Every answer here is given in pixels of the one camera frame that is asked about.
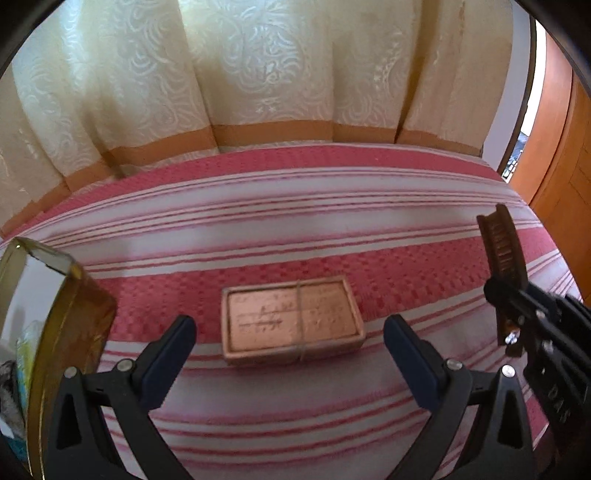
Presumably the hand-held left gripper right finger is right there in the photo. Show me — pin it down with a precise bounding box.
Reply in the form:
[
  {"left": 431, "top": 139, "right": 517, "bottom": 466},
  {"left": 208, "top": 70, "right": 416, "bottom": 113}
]
[{"left": 384, "top": 314, "right": 536, "bottom": 480}]

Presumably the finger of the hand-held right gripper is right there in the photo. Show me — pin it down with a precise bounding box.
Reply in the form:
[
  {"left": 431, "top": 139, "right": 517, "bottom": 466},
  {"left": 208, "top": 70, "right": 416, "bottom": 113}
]
[
  {"left": 525, "top": 282, "right": 591, "bottom": 350},
  {"left": 484, "top": 278, "right": 591, "bottom": 445}
]

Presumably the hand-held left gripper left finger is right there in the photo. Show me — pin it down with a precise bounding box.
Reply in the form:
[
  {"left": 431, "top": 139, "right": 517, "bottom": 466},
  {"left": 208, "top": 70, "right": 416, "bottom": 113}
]
[{"left": 45, "top": 315, "right": 198, "bottom": 480}]

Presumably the dark brown comb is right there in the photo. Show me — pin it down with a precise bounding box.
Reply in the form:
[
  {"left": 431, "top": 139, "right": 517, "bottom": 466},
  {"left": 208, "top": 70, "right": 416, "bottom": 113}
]
[{"left": 476, "top": 204, "right": 529, "bottom": 356}]

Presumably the gold metal tin box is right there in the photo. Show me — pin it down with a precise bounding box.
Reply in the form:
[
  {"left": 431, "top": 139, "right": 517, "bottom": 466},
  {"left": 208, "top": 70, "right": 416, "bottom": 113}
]
[{"left": 0, "top": 237, "right": 118, "bottom": 480}]

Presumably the copper coloured box with string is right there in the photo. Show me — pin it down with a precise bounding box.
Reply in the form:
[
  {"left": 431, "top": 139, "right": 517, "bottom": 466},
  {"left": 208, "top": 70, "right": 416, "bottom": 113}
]
[{"left": 221, "top": 275, "right": 366, "bottom": 367}]

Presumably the clear plastic box green card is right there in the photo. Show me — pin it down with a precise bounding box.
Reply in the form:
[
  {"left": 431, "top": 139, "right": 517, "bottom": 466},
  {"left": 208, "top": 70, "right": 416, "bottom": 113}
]
[{"left": 16, "top": 320, "right": 44, "bottom": 393}]

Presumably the grey ball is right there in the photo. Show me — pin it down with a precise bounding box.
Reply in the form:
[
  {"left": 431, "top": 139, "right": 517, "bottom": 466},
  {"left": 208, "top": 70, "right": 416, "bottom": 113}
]
[{"left": 0, "top": 362, "right": 26, "bottom": 430}]

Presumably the orange wooden door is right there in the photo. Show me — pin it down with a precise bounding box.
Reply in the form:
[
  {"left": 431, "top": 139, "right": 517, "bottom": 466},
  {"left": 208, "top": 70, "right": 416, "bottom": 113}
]
[{"left": 508, "top": 21, "right": 591, "bottom": 305}]

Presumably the folding chair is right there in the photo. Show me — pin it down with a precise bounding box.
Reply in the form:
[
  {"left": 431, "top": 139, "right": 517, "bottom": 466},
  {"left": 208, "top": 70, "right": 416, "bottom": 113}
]
[{"left": 501, "top": 131, "right": 529, "bottom": 183}]

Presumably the pink striped bed cover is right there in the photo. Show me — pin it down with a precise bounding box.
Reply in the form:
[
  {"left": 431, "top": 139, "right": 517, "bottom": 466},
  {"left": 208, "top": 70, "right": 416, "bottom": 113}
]
[{"left": 0, "top": 142, "right": 573, "bottom": 480}]

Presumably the cream patterned curtain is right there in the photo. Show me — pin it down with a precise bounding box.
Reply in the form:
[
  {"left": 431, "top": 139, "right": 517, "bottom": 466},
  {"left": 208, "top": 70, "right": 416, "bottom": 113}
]
[{"left": 0, "top": 0, "right": 515, "bottom": 236}]

